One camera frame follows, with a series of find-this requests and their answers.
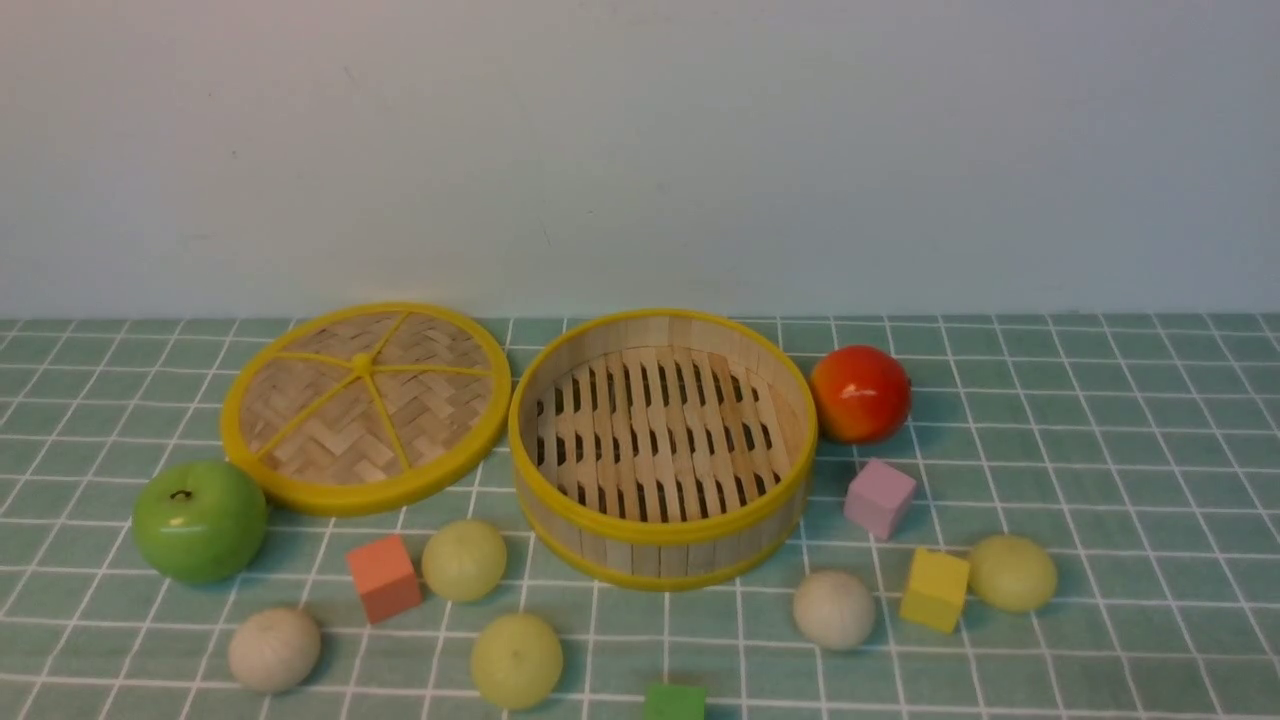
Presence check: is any green cube block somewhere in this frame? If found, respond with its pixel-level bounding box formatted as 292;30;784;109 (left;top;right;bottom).
643;683;707;720

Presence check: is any red orange tomato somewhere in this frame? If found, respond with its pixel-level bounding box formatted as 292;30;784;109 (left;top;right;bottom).
809;345;913;445

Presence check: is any yellow cube block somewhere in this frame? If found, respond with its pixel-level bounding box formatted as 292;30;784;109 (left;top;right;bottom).
899;547;972;634

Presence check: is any orange cube block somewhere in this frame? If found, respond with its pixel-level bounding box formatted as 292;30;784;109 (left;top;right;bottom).
346;534;424;625

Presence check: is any pink cube block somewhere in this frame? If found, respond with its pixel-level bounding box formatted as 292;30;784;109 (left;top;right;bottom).
844;457;918;542

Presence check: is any green apple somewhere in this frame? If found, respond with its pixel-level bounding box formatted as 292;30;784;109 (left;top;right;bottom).
131;459;269;585

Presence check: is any bamboo steamer tray yellow rim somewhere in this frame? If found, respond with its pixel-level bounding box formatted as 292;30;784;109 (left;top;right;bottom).
508;309;819;592

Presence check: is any yellow bun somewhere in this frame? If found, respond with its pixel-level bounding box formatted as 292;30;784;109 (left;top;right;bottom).
968;534;1059;614
421;519;508;603
470;612;564;711

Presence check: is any white bun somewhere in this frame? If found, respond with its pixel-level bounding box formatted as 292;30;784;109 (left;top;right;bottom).
792;570;878;652
227;607;323;694

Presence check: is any woven bamboo steamer lid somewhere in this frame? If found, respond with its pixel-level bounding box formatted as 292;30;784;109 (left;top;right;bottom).
220;301;513;516

